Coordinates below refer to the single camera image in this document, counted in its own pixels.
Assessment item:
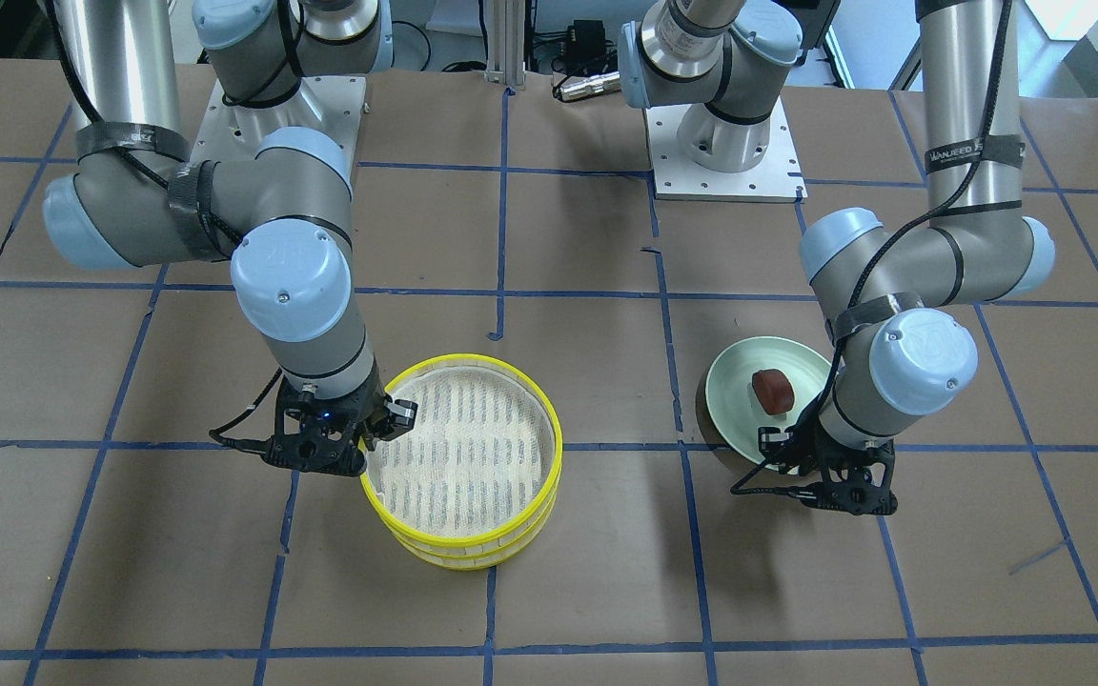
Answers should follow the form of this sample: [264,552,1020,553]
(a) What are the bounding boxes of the black power adapter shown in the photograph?
[561,19,610,75]

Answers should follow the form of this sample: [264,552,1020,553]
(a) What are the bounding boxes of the yellow steamer layer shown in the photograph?
[361,355,563,538]
[363,479,560,572]

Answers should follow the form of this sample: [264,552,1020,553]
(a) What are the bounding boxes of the light green plate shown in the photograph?
[705,337,829,464]

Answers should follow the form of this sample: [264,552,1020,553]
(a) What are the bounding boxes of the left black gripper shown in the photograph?
[757,405,898,516]

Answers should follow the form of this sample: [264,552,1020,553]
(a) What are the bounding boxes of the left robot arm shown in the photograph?
[616,1,1055,516]

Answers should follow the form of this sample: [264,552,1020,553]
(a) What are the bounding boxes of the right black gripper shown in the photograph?
[261,368,418,477]

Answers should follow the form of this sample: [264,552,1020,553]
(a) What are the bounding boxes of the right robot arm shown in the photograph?
[43,1,416,476]

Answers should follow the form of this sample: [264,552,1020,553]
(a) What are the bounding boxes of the silver cylindrical connector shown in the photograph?
[552,72,621,103]

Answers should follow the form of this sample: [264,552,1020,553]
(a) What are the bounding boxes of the brown steamed bun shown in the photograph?
[750,368,796,416]

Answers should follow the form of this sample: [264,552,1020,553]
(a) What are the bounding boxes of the aluminium frame post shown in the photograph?
[479,0,531,91]

